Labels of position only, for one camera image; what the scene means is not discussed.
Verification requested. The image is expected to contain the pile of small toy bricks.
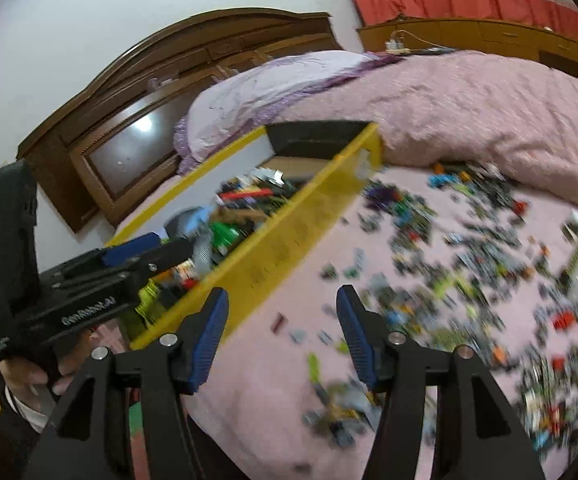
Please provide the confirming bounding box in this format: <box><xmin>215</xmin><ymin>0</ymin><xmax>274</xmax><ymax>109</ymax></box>
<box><xmin>269</xmin><ymin>160</ymin><xmax>578</xmax><ymax>461</ymax></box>

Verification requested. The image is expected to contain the white charging cable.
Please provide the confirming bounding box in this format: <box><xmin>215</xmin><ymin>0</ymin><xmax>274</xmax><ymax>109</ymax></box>
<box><xmin>394</xmin><ymin>29</ymin><xmax>450</xmax><ymax>53</ymax></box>

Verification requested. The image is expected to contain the purple pillow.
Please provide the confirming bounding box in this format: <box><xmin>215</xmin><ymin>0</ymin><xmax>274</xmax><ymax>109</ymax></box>
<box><xmin>173</xmin><ymin>51</ymin><xmax>405</xmax><ymax>176</ymax></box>

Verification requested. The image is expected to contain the brown wooden headboard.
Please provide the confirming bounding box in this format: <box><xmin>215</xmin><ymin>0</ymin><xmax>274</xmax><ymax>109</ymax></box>
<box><xmin>16</xmin><ymin>10</ymin><xmax>345</xmax><ymax>233</ymax></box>

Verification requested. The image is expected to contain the yellow-green plastic shuttlecock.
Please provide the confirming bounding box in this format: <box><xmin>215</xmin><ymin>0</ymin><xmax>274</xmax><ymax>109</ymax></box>
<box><xmin>136</xmin><ymin>280</ymin><xmax>162</xmax><ymax>321</ymax></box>

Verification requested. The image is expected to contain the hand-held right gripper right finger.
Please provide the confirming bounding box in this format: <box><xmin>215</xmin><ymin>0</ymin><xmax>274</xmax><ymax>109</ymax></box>
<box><xmin>335</xmin><ymin>285</ymin><xmax>547</xmax><ymax>480</ymax></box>

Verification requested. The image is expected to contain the green toy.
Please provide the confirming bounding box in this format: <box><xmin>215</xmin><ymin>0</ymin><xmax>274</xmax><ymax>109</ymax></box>
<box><xmin>209</xmin><ymin>222</ymin><xmax>242</xmax><ymax>253</ymax></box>

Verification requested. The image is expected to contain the yellow cardboard toy box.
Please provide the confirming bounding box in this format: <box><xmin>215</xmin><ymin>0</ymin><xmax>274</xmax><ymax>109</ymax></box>
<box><xmin>104</xmin><ymin>121</ymin><xmax>384</xmax><ymax>351</ymax></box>

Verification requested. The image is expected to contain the low wooden cabinet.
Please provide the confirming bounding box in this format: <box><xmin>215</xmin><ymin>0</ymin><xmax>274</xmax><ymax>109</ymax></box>
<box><xmin>356</xmin><ymin>17</ymin><xmax>578</xmax><ymax>96</ymax></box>

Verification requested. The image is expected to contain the person's left hand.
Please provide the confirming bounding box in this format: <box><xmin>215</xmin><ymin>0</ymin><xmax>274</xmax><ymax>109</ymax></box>
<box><xmin>0</xmin><ymin>330</ymin><xmax>92</xmax><ymax>413</ymax></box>

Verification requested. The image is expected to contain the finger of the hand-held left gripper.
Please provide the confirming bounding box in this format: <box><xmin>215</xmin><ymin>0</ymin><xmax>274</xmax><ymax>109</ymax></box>
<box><xmin>102</xmin><ymin>232</ymin><xmax>162</xmax><ymax>267</ymax></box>
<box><xmin>119</xmin><ymin>237</ymin><xmax>193</xmax><ymax>281</ymax></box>

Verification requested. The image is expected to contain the person's left forearm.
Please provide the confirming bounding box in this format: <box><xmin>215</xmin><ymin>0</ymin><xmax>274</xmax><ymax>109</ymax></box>
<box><xmin>0</xmin><ymin>392</ymin><xmax>54</xmax><ymax>435</ymax></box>

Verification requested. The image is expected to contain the light blue toy piece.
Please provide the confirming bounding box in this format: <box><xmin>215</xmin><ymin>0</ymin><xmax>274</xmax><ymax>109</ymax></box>
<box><xmin>169</xmin><ymin>207</ymin><xmax>215</xmax><ymax>233</ymax></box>

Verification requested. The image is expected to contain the pink floral quilt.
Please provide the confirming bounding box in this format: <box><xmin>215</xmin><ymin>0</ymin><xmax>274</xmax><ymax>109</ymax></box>
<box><xmin>289</xmin><ymin>50</ymin><xmax>578</xmax><ymax>211</ymax></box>

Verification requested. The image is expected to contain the pink bed sheet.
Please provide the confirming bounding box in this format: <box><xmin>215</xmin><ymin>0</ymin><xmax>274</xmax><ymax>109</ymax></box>
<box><xmin>114</xmin><ymin>165</ymin><xmax>578</xmax><ymax>480</ymax></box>

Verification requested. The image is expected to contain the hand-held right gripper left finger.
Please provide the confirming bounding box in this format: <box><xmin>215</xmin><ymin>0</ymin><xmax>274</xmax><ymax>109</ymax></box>
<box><xmin>22</xmin><ymin>287</ymin><xmax>230</xmax><ymax>480</ymax></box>

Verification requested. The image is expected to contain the grey studded toy plate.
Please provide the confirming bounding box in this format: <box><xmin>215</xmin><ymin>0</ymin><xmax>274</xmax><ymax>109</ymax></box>
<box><xmin>194</xmin><ymin>232</ymin><xmax>215</xmax><ymax>278</ymax></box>

